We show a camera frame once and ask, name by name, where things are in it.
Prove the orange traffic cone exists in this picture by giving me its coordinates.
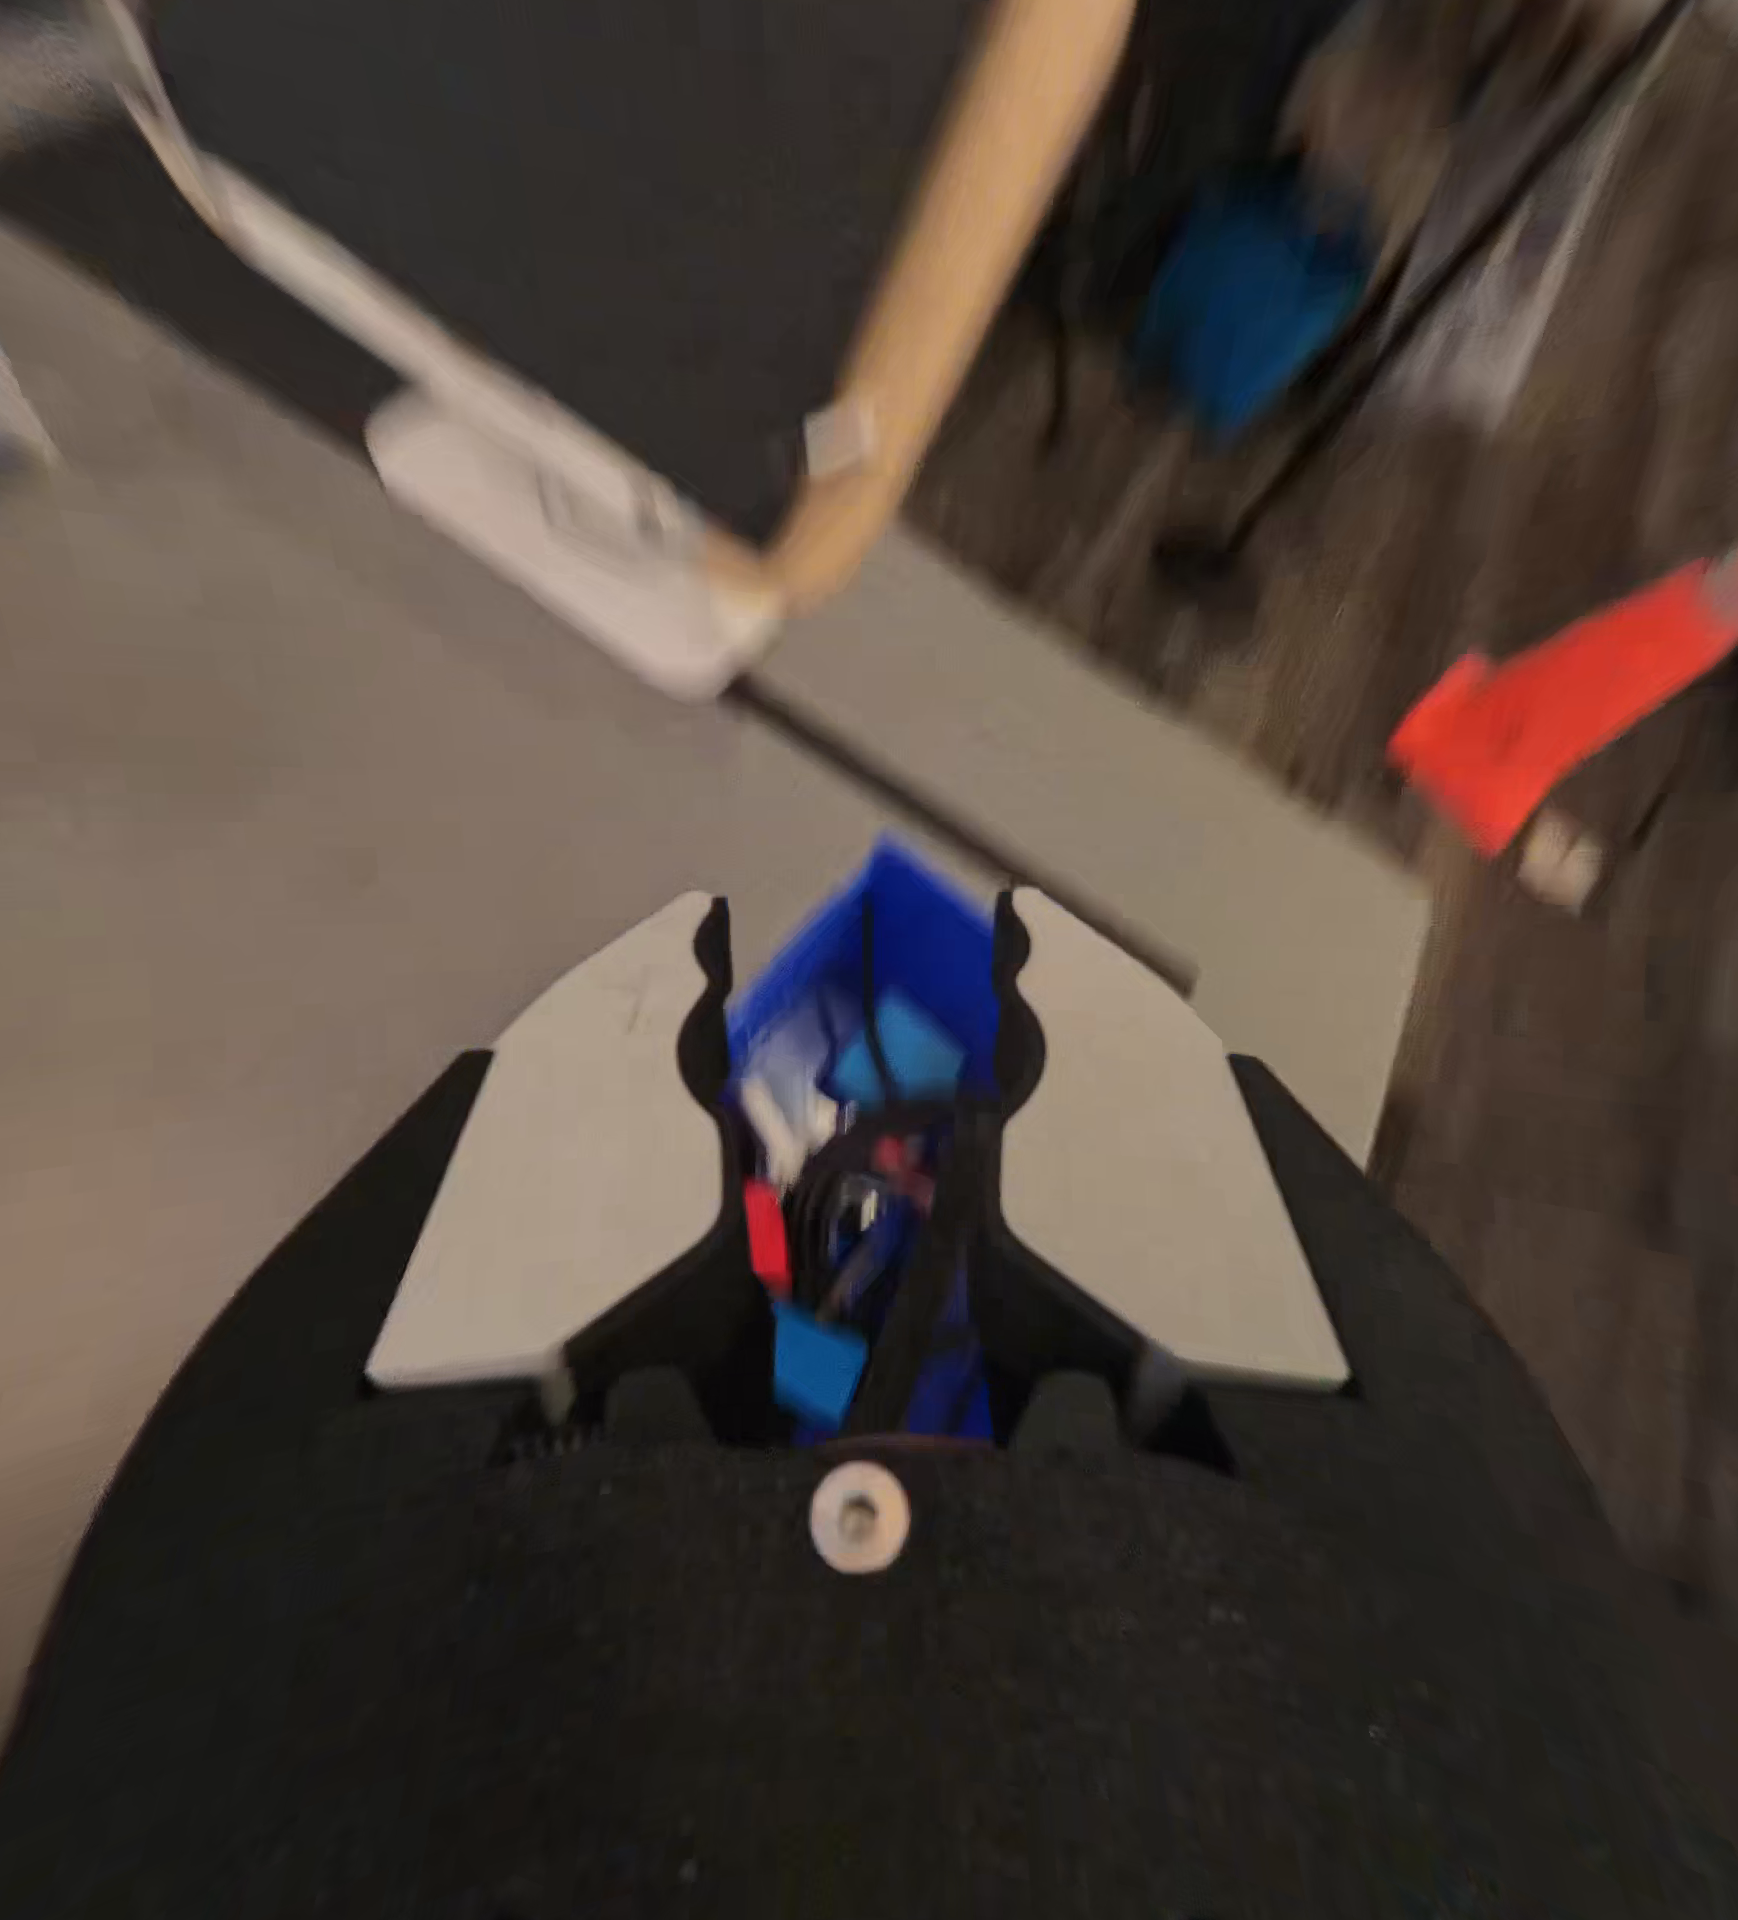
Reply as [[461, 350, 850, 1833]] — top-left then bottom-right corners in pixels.
[[1386, 502, 1738, 865]]

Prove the wood-framed black screen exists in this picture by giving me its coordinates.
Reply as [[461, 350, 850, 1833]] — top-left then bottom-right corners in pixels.
[[119, 0, 1134, 610]]

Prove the blue rectangular block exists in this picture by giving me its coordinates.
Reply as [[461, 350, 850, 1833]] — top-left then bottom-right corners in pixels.
[[770, 1303, 873, 1421], [830, 993, 964, 1108]]

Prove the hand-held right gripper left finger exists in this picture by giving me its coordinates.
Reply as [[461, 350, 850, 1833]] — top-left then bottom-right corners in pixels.
[[366, 893, 776, 1451]]

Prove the blue plastic bin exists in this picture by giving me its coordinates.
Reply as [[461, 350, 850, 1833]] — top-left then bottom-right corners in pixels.
[[723, 837, 1007, 1451]]

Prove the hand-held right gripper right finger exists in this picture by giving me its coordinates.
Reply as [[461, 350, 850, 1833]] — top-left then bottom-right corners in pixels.
[[979, 889, 1355, 1451]]

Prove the grey desk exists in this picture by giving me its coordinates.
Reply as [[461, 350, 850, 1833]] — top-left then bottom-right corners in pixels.
[[0, 172, 1203, 1878], [741, 524, 1435, 1165]]

